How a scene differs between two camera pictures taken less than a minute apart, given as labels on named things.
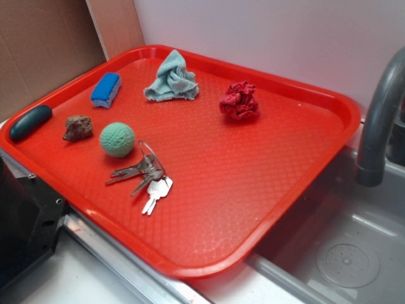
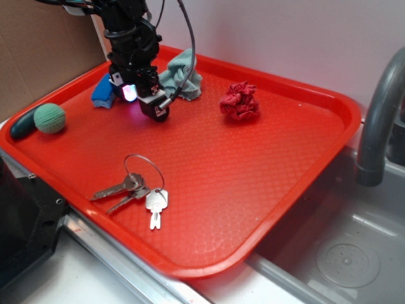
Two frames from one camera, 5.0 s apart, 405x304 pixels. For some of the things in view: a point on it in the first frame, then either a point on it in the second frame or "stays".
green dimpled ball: [118, 139] → [49, 118]
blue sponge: [105, 92] stays
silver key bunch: [152, 174] → [133, 187]
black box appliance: [31, 214] stays
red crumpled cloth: [239, 101] stays
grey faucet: [372, 163] stays
